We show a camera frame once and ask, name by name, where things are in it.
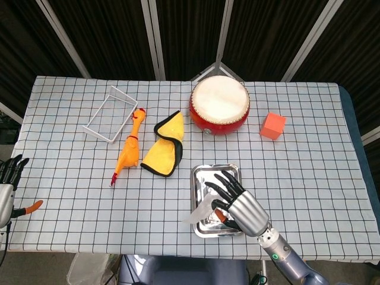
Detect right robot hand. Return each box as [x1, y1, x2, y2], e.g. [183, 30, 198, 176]
[204, 169, 270, 238]

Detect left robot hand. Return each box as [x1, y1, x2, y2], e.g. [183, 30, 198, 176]
[0, 154, 45, 229]

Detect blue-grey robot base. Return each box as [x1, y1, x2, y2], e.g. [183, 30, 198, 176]
[118, 254, 249, 285]

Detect stainless steel rectangular tray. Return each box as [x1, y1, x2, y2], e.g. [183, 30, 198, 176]
[189, 162, 245, 239]

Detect white black-checked tablecloth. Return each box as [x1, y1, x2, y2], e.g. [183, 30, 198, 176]
[5, 75, 376, 265]

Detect orange foam cube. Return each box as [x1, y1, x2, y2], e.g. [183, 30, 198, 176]
[259, 112, 287, 140]

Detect yellow black-edged microfiber cloth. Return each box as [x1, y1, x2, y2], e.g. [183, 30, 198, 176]
[140, 110, 185, 178]

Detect clear plastic bag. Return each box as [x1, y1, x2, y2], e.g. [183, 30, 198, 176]
[65, 252, 119, 285]

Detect red drum with white skin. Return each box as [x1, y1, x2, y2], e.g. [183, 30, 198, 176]
[189, 75, 251, 136]

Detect orange rubber chicken toy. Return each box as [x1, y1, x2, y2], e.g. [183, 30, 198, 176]
[110, 108, 147, 188]

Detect blue table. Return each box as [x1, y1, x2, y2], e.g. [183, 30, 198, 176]
[338, 85, 380, 265]

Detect dark folding screen white frames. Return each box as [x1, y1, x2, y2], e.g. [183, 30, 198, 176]
[0, 0, 380, 149]

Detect white wire mesh basket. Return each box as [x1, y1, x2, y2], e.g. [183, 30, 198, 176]
[82, 85, 138, 144]

